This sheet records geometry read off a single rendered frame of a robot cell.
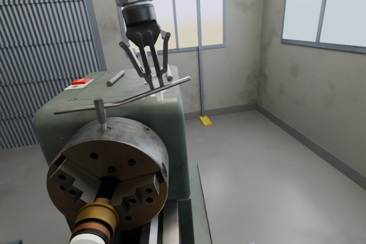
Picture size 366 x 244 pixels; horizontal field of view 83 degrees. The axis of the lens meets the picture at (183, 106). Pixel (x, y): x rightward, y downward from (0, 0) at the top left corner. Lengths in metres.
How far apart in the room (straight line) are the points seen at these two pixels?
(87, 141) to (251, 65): 3.12
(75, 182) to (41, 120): 0.29
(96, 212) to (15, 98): 3.07
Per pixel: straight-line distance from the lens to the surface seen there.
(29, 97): 3.42
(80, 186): 0.56
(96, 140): 0.54
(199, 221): 1.20
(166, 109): 0.65
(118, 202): 0.54
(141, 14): 0.50
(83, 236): 0.50
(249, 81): 3.51
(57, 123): 0.75
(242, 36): 3.32
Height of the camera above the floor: 1.48
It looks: 22 degrees down
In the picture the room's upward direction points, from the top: 5 degrees counter-clockwise
